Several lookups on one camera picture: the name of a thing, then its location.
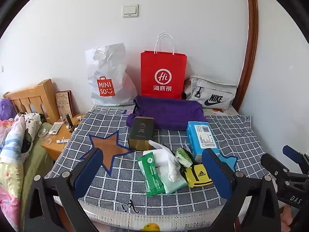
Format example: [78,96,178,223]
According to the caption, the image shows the red paper bag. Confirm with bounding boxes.
[141,32,187,100]

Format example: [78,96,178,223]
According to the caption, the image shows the green wet wipes pack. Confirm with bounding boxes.
[136,151,169,197]

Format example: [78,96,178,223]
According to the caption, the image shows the pale green soft packet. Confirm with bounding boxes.
[175,148,194,168]

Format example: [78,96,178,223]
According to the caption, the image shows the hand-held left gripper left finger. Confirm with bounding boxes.
[24,147,104,232]

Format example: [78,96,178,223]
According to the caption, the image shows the brown wooden door frame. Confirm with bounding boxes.
[232,0,259,113]

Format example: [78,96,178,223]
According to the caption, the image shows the olive green bed sheet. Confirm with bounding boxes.
[19,122,57,232]

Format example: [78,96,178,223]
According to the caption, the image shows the person's right hand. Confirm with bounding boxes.
[280,204,300,232]

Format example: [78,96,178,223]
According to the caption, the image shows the clear plastic bag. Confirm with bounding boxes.
[148,140,185,182]

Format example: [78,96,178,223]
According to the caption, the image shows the white black print pillow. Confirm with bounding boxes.
[13,112,45,160]

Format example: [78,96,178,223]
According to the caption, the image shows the purple towel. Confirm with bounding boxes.
[126,95,208,131]

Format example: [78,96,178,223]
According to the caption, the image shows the small yellow black bag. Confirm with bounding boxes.
[185,164,213,188]

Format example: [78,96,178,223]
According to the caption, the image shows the printed hardcover book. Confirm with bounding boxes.
[55,90,74,119]

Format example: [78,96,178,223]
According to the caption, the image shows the white wall light switch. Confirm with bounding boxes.
[122,4,139,18]

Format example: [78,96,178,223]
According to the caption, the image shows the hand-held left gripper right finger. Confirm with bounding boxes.
[201,148,282,232]

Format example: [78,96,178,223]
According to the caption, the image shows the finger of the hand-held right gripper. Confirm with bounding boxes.
[260,153,290,181]
[282,145,309,172]

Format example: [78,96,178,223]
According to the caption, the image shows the colourful printed quilt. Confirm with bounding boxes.
[0,119,27,232]

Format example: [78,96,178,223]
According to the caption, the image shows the white plastic shopping bag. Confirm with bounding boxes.
[85,43,138,107]

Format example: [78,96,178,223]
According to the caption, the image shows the grey checkered star blanket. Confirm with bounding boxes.
[45,107,269,217]

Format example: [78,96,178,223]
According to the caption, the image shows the blue tissue pack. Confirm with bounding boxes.
[186,121,221,162]

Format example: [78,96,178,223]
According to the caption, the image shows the grey waist bag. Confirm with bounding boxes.
[183,75,238,110]

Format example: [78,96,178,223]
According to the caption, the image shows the purple plush toy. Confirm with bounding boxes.
[0,99,16,121]

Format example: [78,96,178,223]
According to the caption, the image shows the dark green tin box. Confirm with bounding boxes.
[127,116,155,151]

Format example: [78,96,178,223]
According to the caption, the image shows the wooden nightstand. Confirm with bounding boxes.
[41,112,85,161]

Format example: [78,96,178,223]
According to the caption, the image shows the clear drinking glass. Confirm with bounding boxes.
[37,128,52,145]

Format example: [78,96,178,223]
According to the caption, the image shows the grey cosmetic tube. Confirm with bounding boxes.
[49,122,64,135]

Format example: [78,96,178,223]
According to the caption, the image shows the wooden bed headboard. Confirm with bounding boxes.
[3,78,59,124]

